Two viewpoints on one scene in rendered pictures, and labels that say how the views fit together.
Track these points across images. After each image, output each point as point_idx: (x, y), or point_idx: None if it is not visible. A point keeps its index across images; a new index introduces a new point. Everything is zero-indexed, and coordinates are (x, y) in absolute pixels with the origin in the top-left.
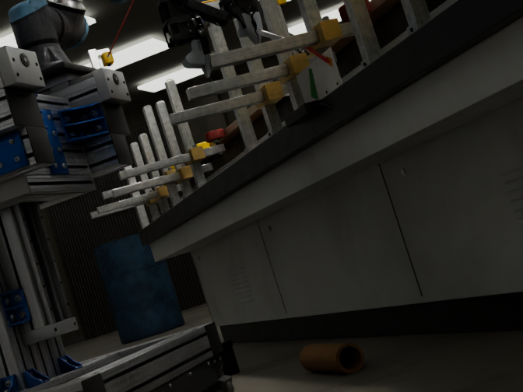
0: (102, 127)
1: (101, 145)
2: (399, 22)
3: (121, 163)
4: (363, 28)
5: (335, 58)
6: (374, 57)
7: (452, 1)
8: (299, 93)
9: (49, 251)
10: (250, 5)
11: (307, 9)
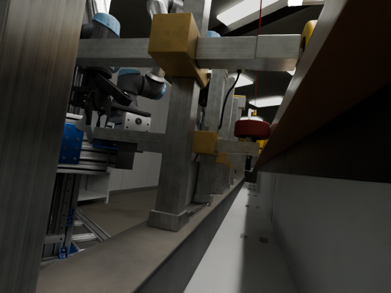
0: (116, 145)
1: (116, 153)
2: (296, 161)
3: (117, 168)
4: (166, 164)
5: (253, 161)
6: (159, 217)
7: (344, 189)
8: (217, 175)
9: (64, 197)
10: (206, 99)
11: (208, 114)
